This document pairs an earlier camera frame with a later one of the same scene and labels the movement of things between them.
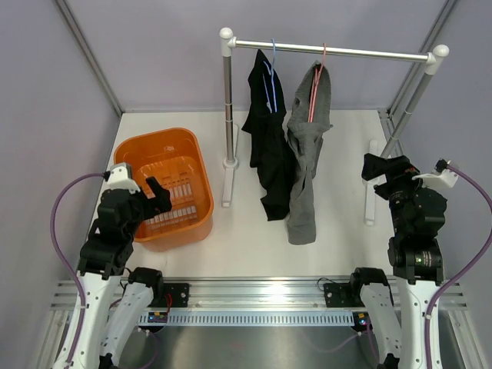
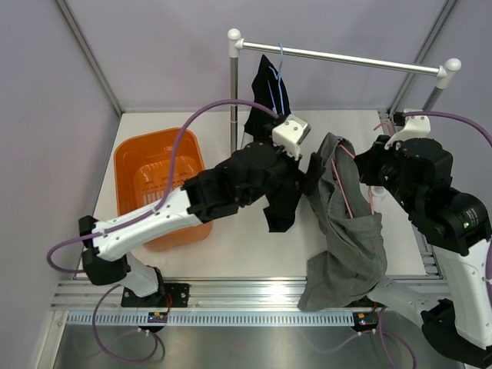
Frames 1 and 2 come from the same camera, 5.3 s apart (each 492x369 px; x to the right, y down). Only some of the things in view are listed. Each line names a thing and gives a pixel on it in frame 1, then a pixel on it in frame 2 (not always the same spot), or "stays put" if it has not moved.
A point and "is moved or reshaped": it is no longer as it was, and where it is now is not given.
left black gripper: (160, 204) → (297, 178)
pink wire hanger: (317, 77) → (340, 179)
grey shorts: (305, 142) → (357, 260)
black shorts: (270, 151) is moved or reshaped
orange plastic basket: (174, 157) stays put
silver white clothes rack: (227, 43) → (235, 44)
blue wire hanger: (270, 71) is moved or reshaped
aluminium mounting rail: (257, 294) stays put
